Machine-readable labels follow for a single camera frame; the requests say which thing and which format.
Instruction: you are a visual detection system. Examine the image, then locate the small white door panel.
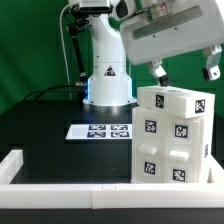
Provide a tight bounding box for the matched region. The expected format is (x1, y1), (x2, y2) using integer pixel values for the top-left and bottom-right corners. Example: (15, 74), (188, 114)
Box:
(132, 106), (166, 183)

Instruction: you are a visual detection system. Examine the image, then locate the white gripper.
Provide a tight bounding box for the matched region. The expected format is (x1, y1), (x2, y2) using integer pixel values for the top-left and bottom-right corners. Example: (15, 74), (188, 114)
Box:
(120, 0), (224, 87)

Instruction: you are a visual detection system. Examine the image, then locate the white U-shaped frame fence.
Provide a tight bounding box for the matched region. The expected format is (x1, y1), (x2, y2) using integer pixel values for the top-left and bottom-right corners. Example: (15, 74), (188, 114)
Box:
(0, 150), (224, 209)

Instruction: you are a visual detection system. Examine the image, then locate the white cabinet top block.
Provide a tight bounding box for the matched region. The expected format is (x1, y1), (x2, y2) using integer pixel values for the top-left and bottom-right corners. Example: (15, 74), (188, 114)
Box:
(137, 86), (215, 118)

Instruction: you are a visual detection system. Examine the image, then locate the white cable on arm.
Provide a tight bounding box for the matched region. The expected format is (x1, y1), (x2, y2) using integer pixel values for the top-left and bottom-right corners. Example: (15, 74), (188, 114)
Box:
(58, 3), (79, 85)

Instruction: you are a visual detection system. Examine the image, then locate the black cable on base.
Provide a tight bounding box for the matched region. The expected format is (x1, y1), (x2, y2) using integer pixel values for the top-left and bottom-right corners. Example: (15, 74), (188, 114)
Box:
(23, 81), (89, 102)

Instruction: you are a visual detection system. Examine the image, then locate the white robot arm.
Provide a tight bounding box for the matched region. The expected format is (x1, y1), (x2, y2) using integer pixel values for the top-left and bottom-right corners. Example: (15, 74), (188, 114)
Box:
(68, 0), (224, 108)

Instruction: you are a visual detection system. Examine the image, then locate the white door panel with handle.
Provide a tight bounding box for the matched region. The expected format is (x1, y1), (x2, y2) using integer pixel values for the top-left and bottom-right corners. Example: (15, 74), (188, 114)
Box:
(164, 118), (204, 183)

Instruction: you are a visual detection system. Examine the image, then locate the white tag plate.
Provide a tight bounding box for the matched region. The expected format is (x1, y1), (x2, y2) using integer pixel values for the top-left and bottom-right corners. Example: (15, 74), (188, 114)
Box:
(66, 124), (132, 140)

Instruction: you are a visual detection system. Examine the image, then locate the white cabinet body box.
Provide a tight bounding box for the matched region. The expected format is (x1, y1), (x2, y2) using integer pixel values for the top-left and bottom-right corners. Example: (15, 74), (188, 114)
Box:
(131, 106), (213, 183)

